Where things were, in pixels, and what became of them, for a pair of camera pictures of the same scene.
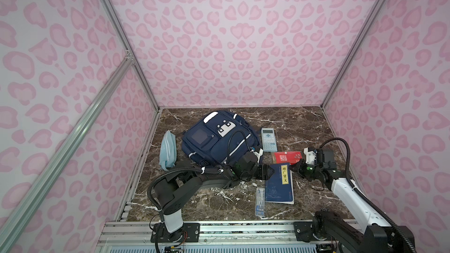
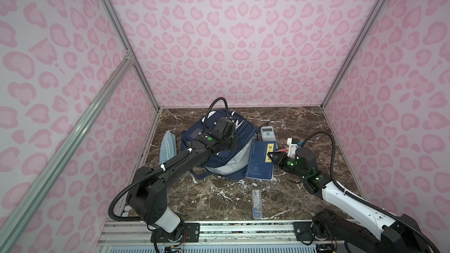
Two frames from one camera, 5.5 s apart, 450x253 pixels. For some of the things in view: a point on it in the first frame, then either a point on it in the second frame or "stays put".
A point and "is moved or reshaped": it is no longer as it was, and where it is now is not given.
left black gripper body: (259, 173) -> (230, 143)
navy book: (279, 187) is moved or reshaped
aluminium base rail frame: (135, 236) stays put
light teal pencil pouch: (167, 150) stays put
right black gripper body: (309, 170) -> (290, 164)
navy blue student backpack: (217, 137) stays put
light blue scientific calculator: (269, 139) stays put
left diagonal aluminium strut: (14, 222) stays put
